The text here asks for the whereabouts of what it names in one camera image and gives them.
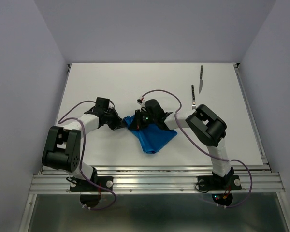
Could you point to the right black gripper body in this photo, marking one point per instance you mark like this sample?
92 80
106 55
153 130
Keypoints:
143 118

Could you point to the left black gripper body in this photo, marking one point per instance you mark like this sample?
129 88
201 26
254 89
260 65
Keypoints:
112 119

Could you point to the blue cloth napkin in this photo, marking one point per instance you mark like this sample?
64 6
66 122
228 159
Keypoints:
152 139

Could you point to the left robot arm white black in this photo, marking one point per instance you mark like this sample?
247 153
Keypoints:
63 149

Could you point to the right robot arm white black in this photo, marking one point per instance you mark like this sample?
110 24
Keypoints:
208 127

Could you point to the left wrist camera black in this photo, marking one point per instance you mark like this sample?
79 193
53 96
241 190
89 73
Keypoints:
102 103

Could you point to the steel fork black handle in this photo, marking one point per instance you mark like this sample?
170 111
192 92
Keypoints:
193 97

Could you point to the steel knife black handle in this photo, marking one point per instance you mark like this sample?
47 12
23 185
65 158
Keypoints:
201 79

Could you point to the aluminium front rail frame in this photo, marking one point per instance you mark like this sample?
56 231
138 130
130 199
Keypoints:
157 180

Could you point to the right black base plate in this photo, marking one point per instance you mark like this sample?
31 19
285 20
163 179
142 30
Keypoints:
207 183

